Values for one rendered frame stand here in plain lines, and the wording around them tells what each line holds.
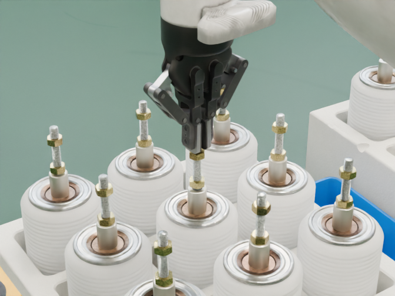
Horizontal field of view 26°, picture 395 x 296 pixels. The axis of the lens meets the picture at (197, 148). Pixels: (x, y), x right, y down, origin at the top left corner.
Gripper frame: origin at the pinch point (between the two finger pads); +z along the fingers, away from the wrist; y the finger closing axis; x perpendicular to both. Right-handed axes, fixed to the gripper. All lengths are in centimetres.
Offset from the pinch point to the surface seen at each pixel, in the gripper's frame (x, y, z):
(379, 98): -5.5, -39.2, 11.3
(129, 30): -94, -57, 35
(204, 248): 4.0, 2.3, 12.3
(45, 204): -12.0, 13.2, 10.0
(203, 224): 3.1, 1.7, 9.9
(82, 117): -66, -25, 35
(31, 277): -9.6, 17.3, 17.4
